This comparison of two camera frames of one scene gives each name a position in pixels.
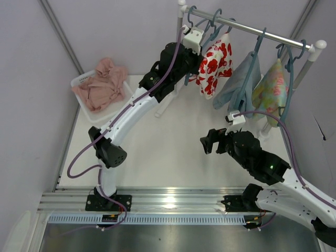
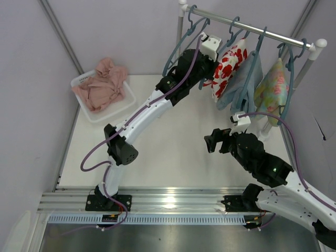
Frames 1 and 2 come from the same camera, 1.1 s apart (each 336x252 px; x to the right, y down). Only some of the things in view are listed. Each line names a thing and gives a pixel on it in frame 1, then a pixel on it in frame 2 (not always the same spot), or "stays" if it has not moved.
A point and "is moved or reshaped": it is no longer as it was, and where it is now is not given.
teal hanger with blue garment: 244,88 stays
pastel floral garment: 270,93 stays
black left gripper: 192,61 to 210,66
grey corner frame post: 46,8 stays
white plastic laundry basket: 109,112 stays
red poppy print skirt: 218,63 is moved or reshaped
